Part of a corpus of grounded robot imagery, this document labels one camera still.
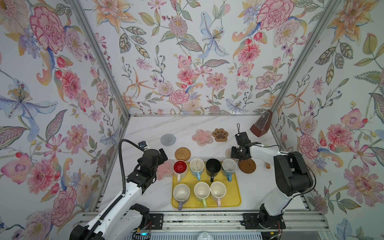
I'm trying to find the colourful embroidered coaster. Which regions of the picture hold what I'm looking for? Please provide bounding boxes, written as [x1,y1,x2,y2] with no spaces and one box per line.
[225,149,232,159]

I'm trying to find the brown wooden round coaster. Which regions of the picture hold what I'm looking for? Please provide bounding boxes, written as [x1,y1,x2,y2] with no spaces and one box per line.
[238,159,257,174]

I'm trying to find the brown paw coaster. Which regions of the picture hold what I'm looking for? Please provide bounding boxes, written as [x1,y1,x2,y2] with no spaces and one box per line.
[212,128,229,142]

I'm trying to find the grey woven coaster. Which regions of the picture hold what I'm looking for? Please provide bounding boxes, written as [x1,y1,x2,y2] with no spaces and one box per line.
[160,134,177,146]

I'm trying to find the pink flower coaster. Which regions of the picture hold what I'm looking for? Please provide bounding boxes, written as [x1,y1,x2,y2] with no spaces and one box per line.
[192,129,214,146]
[157,159,175,180]

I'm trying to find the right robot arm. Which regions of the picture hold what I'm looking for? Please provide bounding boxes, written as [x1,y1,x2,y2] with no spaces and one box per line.
[231,132,316,229]

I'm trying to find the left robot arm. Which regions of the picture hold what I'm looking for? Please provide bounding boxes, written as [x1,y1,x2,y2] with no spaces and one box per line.
[69,139,168,240]

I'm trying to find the rattan woven coaster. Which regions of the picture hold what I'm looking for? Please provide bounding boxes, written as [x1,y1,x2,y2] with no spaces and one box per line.
[175,147,192,162]

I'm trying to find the teal blue mug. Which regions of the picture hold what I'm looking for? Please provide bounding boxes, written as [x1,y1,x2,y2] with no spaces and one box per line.
[222,159,238,182]

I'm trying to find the red brown metronome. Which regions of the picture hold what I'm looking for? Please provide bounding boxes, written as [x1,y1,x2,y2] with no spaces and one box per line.
[250,110,273,137]

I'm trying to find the black mug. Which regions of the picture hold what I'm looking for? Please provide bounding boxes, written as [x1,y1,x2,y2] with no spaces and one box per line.
[206,159,222,183]

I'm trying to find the red interior mug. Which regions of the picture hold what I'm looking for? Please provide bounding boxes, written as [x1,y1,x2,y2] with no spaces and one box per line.
[173,160,188,183]

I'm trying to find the yellow tray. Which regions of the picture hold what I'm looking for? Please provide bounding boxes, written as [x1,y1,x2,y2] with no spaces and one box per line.
[172,170,242,211]

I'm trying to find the light blue mug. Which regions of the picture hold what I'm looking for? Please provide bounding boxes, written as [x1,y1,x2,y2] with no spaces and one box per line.
[190,158,205,181]

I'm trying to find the purple handle mug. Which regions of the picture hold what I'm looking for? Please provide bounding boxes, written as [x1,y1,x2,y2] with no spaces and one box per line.
[173,184,191,211]

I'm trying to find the pink handle mug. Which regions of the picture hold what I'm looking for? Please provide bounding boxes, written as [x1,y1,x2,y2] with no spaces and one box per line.
[210,181,227,208]

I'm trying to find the green handle mug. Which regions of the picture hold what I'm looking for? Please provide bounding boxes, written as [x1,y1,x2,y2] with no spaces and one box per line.
[194,182,211,208]

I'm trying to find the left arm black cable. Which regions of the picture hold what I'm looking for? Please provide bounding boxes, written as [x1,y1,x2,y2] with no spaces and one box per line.
[83,138,145,238]

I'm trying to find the aluminium rail base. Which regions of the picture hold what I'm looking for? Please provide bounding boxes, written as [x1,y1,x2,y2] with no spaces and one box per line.
[73,209,331,233]

